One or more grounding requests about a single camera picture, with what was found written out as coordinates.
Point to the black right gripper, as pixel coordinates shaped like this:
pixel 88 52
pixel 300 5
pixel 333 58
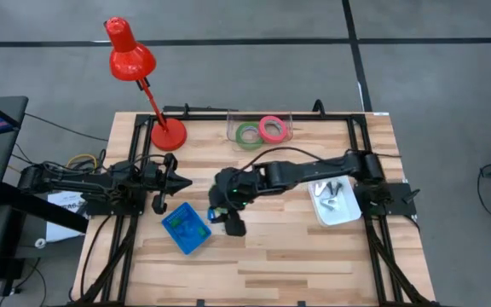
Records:
pixel 237 185

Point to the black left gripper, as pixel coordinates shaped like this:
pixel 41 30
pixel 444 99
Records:
pixel 156 177

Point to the blue mini stapler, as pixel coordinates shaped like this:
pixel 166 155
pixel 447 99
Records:
pixel 214 217

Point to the green mini stapler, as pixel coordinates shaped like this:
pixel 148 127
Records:
pixel 203 232

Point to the pink tape roll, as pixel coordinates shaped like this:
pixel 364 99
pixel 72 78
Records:
pixel 261 129

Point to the black staple remover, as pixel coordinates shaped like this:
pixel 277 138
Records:
pixel 335 187

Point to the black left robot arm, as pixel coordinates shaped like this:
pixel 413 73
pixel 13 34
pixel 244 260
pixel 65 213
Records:
pixel 71 184

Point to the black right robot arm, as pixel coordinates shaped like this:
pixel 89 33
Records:
pixel 313 172

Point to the red desk lamp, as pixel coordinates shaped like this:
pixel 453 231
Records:
pixel 169 134

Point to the blue plastic basket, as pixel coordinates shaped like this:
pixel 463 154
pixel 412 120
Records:
pixel 186 243

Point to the clear plastic container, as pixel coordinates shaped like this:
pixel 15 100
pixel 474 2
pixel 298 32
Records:
pixel 230 117

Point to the white plastic tray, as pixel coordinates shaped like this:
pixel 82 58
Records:
pixel 348 209

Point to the white paper sheet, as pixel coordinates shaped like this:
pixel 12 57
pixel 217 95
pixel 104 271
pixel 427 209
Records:
pixel 60 230

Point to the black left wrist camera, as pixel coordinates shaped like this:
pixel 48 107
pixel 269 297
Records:
pixel 160 205

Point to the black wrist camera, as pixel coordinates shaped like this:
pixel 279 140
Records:
pixel 235 224
pixel 160 205

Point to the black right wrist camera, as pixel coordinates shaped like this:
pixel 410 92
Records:
pixel 235 224

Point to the black metal table frame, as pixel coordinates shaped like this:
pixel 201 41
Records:
pixel 203 116

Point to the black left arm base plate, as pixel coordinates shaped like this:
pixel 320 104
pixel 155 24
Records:
pixel 113 208

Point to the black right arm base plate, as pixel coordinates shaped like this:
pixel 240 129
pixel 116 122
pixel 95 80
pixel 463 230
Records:
pixel 390 204

